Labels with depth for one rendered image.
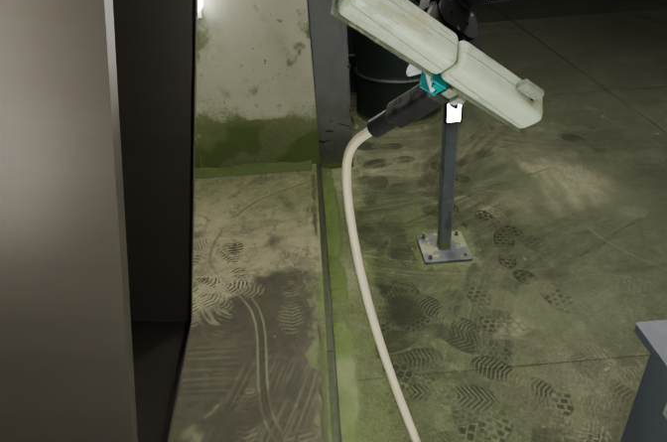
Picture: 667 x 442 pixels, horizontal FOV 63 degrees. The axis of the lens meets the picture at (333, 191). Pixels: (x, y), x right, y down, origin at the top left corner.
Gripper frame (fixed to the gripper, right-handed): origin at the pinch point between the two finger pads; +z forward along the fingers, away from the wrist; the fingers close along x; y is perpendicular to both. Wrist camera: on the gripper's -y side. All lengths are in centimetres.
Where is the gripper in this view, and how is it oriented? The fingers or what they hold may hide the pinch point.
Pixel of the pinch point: (449, 86)
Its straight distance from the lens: 71.7
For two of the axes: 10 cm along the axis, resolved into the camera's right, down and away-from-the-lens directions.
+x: -8.1, -3.5, -4.6
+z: -1.6, 9.0, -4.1
